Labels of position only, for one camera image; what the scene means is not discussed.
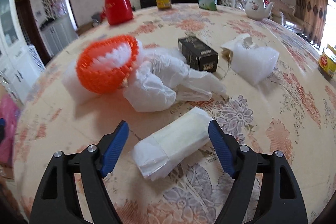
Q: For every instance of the dark wooden door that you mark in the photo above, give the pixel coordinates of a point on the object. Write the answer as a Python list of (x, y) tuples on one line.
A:
[(30, 29)]

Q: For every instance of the white low cabinet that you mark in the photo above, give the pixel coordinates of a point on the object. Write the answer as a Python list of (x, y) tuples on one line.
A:
[(58, 34)]

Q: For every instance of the white floral teapot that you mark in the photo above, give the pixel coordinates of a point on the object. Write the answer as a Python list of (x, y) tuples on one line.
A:
[(257, 9)]

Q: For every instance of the pink lined trash bin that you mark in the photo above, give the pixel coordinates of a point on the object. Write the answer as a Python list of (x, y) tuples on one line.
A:
[(9, 118)]

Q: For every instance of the white paper packet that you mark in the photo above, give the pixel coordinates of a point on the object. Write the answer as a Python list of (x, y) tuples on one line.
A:
[(158, 154)]

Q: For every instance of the white crumpled plastic bag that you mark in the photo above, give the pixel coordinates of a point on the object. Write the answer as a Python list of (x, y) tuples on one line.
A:
[(162, 78)]

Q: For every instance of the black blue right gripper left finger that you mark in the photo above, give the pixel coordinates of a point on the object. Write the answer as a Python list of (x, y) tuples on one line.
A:
[(57, 198)]

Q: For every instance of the red thermos flask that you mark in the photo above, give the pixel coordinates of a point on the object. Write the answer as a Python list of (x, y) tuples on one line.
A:
[(118, 11)]

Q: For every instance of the white tall display cabinet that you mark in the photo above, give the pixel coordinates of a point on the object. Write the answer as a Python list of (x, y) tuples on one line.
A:
[(20, 63)]

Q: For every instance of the orange woven basket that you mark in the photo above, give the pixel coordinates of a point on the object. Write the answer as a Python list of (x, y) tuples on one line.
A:
[(104, 65)]

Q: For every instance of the black rectangular carton box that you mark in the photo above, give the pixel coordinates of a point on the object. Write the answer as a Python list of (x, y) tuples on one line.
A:
[(198, 54)]

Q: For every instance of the white L-shaped foam piece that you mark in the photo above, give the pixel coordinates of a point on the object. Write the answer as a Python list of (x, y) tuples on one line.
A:
[(254, 65)]

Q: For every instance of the white foam block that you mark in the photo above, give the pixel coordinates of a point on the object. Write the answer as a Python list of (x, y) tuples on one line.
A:
[(71, 82)]

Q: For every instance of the floral tablecloth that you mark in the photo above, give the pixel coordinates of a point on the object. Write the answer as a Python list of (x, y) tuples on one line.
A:
[(293, 111)]

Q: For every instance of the yellow lidded glass jar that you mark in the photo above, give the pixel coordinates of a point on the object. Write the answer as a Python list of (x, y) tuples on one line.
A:
[(163, 4)]

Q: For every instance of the white printed paper bag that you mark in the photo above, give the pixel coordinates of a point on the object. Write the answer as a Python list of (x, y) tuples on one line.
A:
[(242, 40)]

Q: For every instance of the yellow red tin can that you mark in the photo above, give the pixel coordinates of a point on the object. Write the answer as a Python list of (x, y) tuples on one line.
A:
[(327, 61)]

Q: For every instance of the brown patterned curtain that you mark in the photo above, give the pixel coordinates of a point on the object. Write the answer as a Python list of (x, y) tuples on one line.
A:
[(313, 15)]

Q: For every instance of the white ornate sofa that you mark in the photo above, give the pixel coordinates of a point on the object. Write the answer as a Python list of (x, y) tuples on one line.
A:
[(282, 13)]

